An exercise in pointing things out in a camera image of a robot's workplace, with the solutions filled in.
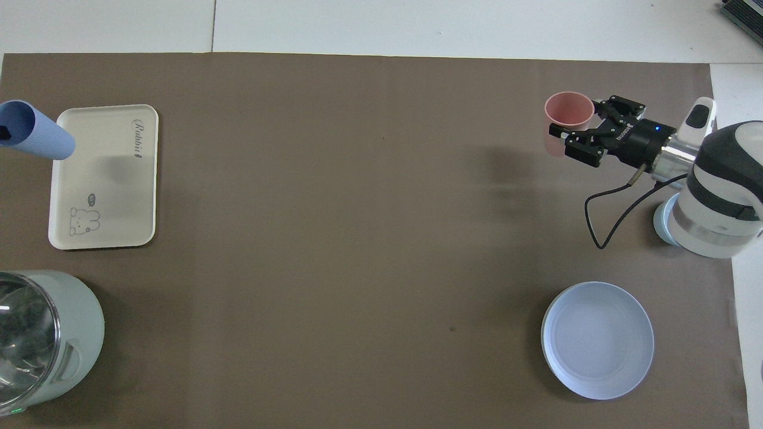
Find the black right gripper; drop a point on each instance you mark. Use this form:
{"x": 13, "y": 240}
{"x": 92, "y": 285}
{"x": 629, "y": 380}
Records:
{"x": 641, "y": 143}

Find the blue ribbed cup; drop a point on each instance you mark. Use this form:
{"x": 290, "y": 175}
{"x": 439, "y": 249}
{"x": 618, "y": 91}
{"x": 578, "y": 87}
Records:
{"x": 42, "y": 134}

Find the pink cup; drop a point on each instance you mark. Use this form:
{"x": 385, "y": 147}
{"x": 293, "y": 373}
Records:
{"x": 569, "y": 110}

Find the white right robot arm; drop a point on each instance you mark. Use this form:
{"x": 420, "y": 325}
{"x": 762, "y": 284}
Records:
{"x": 721, "y": 196}

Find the cream rabbit print tray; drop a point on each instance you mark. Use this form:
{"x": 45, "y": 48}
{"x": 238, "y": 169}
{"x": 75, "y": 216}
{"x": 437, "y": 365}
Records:
{"x": 119, "y": 202}

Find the light blue bowl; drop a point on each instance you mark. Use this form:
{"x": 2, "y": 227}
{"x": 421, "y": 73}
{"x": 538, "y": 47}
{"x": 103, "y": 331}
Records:
{"x": 661, "y": 223}

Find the grey ribbed device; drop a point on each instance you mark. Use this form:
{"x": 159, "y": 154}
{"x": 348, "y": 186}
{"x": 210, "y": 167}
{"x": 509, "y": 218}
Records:
{"x": 745, "y": 15}

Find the green electric cooking pot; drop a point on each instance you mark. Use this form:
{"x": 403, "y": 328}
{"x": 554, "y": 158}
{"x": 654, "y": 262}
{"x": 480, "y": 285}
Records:
{"x": 83, "y": 322}

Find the pale blue plate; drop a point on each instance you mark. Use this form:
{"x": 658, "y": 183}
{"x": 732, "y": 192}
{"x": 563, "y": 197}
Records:
{"x": 596, "y": 339}

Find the brown paper table mat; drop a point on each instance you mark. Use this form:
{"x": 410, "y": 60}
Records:
{"x": 357, "y": 238}

